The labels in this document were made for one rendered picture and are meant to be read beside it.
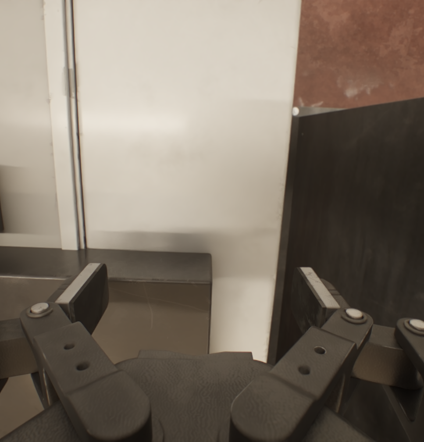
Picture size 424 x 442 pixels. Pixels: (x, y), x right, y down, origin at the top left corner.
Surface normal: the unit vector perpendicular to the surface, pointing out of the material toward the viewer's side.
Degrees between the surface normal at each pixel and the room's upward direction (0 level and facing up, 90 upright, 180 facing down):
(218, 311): 0
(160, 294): 0
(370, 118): 90
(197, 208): 0
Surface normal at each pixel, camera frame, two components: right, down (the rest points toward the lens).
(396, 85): 0.01, 0.27
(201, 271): 0.04, -0.96
